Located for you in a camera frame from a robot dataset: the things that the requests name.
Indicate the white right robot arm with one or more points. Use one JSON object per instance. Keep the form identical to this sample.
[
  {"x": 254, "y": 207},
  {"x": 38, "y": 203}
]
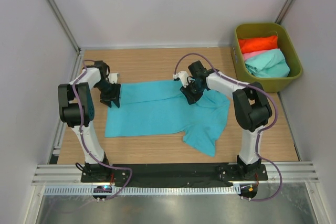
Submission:
[{"x": 251, "y": 106}]

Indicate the slotted grey cable duct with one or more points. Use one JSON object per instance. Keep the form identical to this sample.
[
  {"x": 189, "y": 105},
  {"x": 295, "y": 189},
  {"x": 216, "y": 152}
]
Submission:
[{"x": 136, "y": 191}]

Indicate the aluminium front frame rail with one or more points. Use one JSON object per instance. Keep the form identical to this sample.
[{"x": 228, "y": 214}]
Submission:
[{"x": 68, "y": 174}]

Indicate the pink folded t shirt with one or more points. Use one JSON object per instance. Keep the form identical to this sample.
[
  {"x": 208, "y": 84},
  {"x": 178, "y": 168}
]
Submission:
[{"x": 249, "y": 55}]

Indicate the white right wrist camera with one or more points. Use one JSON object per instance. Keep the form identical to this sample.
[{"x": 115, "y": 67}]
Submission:
[{"x": 182, "y": 76}]

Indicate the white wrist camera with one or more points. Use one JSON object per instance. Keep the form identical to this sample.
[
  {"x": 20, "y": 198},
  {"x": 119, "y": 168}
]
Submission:
[
  {"x": 113, "y": 78},
  {"x": 182, "y": 76}
]

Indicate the aluminium left frame post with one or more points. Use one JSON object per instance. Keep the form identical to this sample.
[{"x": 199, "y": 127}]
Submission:
[{"x": 60, "y": 19}]

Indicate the orange folded t shirt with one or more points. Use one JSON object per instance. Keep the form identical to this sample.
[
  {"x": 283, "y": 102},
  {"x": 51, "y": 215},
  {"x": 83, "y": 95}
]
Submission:
[{"x": 258, "y": 44}]

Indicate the olive green plastic tub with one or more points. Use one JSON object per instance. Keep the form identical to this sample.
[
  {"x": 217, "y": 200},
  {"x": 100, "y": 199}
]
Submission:
[{"x": 255, "y": 30}]

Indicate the blue t shirt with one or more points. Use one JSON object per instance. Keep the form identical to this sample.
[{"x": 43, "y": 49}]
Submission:
[{"x": 159, "y": 107}]

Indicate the mint green folded t shirt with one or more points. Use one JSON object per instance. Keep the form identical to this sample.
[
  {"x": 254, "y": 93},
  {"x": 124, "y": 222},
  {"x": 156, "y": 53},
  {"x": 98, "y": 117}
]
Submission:
[{"x": 269, "y": 64}]

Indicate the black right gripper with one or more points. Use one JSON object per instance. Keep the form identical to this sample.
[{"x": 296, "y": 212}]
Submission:
[{"x": 191, "y": 99}]

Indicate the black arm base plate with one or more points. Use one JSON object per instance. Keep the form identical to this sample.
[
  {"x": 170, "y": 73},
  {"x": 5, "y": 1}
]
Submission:
[{"x": 222, "y": 171}]

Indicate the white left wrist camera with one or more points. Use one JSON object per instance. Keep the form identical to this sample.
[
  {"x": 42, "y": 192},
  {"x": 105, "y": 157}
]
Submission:
[{"x": 113, "y": 78}]

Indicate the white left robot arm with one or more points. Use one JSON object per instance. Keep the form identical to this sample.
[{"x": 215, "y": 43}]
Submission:
[{"x": 76, "y": 109}]

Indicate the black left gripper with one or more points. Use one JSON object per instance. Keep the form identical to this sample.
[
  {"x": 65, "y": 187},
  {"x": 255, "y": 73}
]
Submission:
[{"x": 114, "y": 96}]

